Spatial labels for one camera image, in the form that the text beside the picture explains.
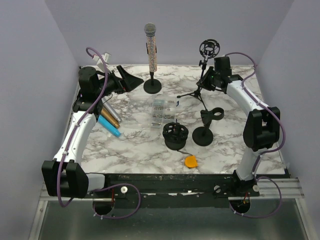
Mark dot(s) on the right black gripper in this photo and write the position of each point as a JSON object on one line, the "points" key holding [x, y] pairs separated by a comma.
{"points": [[204, 82]]}

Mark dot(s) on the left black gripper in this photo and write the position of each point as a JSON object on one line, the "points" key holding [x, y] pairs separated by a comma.
{"points": [[127, 83]]}

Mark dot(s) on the silver microphone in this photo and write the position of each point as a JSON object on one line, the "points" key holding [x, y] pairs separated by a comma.
{"points": [[111, 110]]}

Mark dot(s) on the black tripod shock mount stand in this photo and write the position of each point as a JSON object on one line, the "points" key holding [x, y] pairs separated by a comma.
{"points": [[208, 49]]}

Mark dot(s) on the gold microphone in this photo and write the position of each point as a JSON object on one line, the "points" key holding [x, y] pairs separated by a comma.
{"points": [[106, 114]]}

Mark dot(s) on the blue microphone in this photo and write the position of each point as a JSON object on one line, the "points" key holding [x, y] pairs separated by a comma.
{"points": [[108, 126]]}

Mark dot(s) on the shock mount round base stand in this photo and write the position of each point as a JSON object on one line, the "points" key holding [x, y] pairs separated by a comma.
{"points": [[175, 135]]}

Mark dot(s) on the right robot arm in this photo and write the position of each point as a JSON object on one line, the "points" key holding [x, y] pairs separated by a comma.
{"points": [[262, 127]]}

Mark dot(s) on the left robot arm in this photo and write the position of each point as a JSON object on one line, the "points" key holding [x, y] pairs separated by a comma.
{"points": [[77, 135]]}

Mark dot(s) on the round base stand, glitter mic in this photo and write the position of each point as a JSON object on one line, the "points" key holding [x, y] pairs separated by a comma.
{"points": [[152, 85]]}

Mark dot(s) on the glitter microphone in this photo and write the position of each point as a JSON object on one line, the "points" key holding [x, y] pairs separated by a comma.
{"points": [[150, 30]]}

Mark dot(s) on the clear screw organizer box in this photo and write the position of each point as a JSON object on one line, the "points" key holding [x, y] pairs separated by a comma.
{"points": [[163, 110]]}

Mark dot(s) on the orange tape measure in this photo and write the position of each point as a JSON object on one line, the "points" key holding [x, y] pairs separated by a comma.
{"points": [[191, 162]]}

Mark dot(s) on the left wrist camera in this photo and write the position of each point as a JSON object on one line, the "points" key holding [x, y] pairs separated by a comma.
{"points": [[100, 62]]}

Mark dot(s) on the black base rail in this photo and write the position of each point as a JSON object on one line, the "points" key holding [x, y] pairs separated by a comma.
{"points": [[126, 190]]}

